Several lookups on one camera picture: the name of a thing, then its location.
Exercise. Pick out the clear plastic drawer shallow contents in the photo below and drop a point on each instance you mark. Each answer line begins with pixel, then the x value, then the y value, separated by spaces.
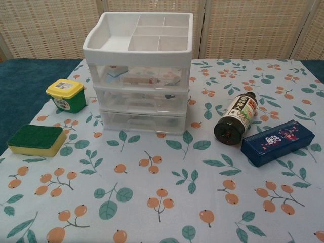
pixel 144 124

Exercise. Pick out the clear plastic drawer with stationery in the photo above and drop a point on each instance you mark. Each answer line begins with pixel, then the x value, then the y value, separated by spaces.
pixel 141 76

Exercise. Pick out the green yellow sponge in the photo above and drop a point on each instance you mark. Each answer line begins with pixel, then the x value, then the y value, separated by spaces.
pixel 35 139

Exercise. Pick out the floral fruit print tablecloth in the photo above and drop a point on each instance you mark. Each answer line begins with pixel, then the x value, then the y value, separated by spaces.
pixel 162 192

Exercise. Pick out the dark tea bottle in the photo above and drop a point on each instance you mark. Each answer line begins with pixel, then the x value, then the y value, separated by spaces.
pixel 235 116

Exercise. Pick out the green tub yellow lid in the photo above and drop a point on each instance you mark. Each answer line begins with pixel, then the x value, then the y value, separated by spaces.
pixel 68 100

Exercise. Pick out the blue pencil case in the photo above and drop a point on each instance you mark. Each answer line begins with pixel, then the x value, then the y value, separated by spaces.
pixel 276 144

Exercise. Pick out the teal table cover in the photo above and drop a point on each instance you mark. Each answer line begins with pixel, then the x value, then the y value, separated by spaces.
pixel 27 83

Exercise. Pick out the woven folding screen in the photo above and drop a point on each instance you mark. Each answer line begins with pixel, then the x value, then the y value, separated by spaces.
pixel 50 27

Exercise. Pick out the white drawer organizer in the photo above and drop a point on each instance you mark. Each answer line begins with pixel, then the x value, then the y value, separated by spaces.
pixel 114 54

